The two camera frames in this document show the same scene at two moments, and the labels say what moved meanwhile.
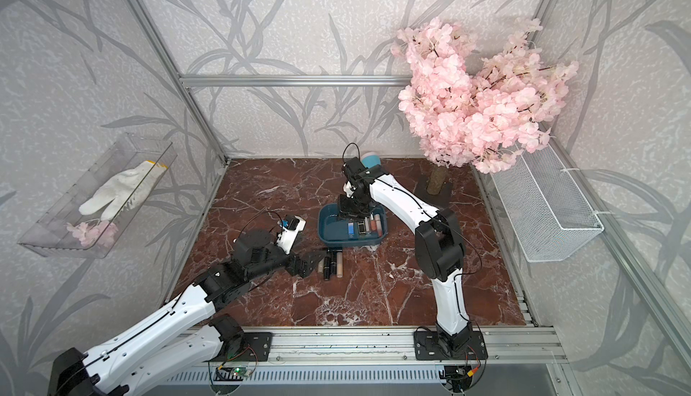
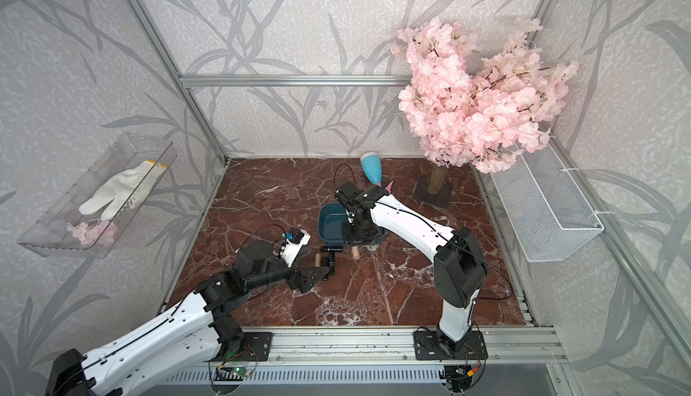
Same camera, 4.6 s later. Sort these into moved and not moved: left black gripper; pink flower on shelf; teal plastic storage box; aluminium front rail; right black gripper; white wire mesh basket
Moved: right black gripper; left black gripper
Not moved: aluminium front rail; teal plastic storage box; pink flower on shelf; white wire mesh basket
